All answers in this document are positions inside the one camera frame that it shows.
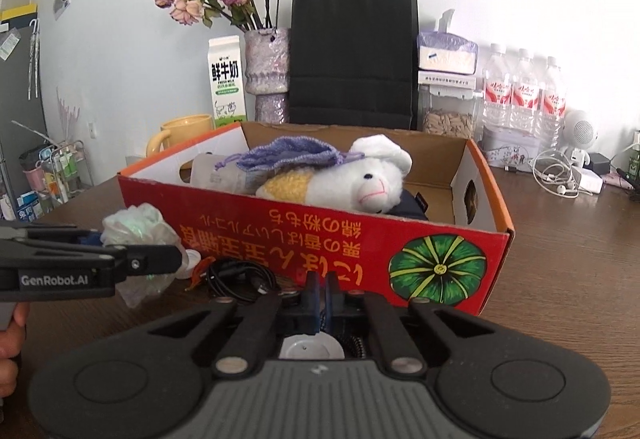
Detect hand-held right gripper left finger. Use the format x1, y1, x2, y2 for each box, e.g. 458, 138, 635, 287
142, 271, 323, 377

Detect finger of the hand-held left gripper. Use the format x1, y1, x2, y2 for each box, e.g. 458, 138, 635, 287
0, 240, 184, 282
0, 225, 104, 250

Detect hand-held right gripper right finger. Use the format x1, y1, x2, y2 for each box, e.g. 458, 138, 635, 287
324, 271, 498, 377

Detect plastic bag with green mesh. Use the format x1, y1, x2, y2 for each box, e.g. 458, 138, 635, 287
101, 203, 187, 309

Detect red cardboard box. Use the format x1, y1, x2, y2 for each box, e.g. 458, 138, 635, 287
117, 120, 516, 317

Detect clear labelled plastic bottle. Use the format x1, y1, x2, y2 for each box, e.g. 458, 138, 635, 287
190, 153, 261, 195

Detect navy zip pouch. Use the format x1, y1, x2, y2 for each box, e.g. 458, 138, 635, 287
387, 189, 431, 221

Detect white yellow alpaca plush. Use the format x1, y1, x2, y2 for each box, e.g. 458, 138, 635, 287
255, 134, 413, 215

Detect purple linen drawstring pouch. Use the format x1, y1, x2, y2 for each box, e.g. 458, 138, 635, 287
215, 136, 363, 172

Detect person's left hand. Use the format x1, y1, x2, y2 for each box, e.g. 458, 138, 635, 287
0, 304, 30, 400

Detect small white cap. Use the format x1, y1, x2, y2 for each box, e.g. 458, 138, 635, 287
177, 249, 203, 281

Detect red fabric rose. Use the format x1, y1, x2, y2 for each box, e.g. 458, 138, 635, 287
186, 256, 213, 292

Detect dried lavender sprigs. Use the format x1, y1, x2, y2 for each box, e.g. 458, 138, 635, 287
55, 86, 83, 145

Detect yellow mug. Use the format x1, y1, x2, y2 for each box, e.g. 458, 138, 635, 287
146, 114, 215, 159

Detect dark cabinet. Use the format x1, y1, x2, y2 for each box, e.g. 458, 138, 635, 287
0, 26, 51, 217

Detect white green milk carton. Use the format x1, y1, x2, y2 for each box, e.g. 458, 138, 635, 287
207, 35, 247, 129

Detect clear container of seeds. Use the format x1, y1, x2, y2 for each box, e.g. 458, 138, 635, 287
417, 70, 478, 139

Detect purple textured vase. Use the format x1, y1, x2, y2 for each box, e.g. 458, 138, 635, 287
244, 28, 292, 124

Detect white printed tin box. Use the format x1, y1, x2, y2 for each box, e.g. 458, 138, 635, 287
480, 125, 543, 168

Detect black paper bag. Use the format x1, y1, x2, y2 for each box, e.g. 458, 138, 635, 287
290, 0, 420, 131

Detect purple tissue pack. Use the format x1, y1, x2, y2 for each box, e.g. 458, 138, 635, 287
416, 9, 479, 75

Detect white charger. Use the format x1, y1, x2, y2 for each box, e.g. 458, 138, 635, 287
570, 166, 605, 194

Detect black power adapter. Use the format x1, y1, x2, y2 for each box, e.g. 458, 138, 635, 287
587, 152, 612, 175

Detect white round robot toy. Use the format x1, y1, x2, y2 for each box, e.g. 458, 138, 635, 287
560, 110, 598, 165

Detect green small bottle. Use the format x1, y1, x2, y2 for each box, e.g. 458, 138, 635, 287
626, 130, 640, 180

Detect black spiral cord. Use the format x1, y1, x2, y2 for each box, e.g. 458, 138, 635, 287
342, 331, 371, 360

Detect black coiled cable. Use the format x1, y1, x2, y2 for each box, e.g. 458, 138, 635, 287
205, 258, 281, 306

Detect wire storage cart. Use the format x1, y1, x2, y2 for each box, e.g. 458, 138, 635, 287
19, 139, 93, 220

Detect hanging white strap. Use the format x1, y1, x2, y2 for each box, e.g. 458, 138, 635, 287
27, 18, 42, 100

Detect white wired earphones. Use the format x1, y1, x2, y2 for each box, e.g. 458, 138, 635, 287
531, 149, 583, 197

